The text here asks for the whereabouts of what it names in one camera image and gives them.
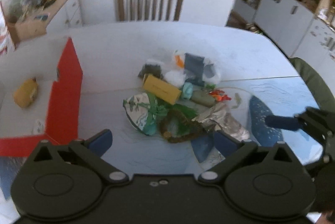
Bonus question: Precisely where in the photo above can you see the silver foil bag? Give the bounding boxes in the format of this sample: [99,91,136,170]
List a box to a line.
[192,102,250,141]

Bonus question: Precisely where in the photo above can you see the green white drawstring pouch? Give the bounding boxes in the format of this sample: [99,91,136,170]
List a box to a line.
[123,92,168,136]

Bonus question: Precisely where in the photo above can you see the yellow rectangular box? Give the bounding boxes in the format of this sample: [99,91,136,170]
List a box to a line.
[143,74,181,105]

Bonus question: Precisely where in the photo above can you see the clear bag with blue card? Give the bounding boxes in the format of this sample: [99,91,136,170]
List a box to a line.
[162,51,221,88]

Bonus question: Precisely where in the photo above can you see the yellow plush toy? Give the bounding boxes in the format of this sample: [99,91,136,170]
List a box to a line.
[13,78,39,109]

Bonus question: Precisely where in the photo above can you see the black items small bag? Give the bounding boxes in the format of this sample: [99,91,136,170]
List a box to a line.
[137,59,164,79]

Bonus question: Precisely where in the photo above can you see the teal round sharpener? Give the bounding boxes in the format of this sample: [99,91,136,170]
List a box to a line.
[180,82,193,100]

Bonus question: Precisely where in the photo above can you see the blue placemat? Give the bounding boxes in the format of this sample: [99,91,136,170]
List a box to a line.
[249,96,284,147]

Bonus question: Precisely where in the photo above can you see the green chair back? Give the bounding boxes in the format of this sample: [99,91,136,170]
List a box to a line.
[289,57,334,112]

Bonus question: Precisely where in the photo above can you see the orange plastic clips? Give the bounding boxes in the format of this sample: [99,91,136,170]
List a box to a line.
[209,89,232,102]

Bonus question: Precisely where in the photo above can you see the red cardboard box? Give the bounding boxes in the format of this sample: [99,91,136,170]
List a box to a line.
[1,37,83,157]

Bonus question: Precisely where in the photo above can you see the olive green tube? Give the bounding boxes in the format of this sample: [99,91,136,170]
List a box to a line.
[190,90,216,108]

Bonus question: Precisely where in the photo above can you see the wooden side cabinet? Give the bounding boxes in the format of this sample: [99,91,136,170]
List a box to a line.
[7,0,83,44]

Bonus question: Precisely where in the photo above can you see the red white snack bag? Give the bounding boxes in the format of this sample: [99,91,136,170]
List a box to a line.
[0,5,15,56]

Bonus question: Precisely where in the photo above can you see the wooden chair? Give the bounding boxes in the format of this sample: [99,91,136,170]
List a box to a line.
[117,0,183,21]

